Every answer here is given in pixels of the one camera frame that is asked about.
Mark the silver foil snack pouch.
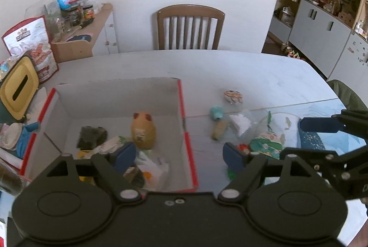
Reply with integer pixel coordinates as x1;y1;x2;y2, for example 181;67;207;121
83;136;127;159

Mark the green fabric doll pouch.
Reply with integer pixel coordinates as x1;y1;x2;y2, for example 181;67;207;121
248;111;287;161

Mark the dark tea leaf bag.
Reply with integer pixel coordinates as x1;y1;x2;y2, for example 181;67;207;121
77;126;108;150

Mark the teal lotus toy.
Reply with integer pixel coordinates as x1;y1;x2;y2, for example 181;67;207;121
210;105;224;121

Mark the cartoon face shell charm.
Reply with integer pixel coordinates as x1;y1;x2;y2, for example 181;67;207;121
223;90;243;104

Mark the green tassel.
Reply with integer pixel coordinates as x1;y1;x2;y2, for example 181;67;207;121
227;168;236;181

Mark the green jacket on chair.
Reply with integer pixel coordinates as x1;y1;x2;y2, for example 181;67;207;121
327;79;367;111

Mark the white crumpled tissue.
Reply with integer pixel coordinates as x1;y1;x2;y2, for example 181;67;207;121
229;113;251;136

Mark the red white cardboard box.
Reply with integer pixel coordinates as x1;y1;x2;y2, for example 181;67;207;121
20;77;198;192

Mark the blue rubber glove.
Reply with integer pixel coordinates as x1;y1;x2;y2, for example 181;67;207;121
16;122;40;159

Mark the white napkin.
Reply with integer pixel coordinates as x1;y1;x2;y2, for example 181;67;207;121
26;87;47;124

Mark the rolled white paper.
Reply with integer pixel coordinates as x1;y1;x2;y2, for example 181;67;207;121
0;148;23;170

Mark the white paper cup lid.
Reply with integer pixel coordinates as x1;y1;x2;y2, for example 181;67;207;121
1;122;23;150

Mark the white wardrobe cabinet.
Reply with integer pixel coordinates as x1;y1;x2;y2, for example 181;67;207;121
261;0;368;81

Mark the yellow green tissue box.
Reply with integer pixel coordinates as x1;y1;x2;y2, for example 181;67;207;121
1;55;39;124

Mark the white wooden side cabinet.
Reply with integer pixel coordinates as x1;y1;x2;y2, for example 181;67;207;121
50;3;120;64

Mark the red white snack bag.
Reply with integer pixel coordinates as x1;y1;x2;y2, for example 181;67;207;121
2;16;59;84

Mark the glass jar dark lid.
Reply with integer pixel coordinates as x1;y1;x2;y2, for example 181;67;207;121
82;4;95;20

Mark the wooden chair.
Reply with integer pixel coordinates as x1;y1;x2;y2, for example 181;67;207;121
157;4;225;50

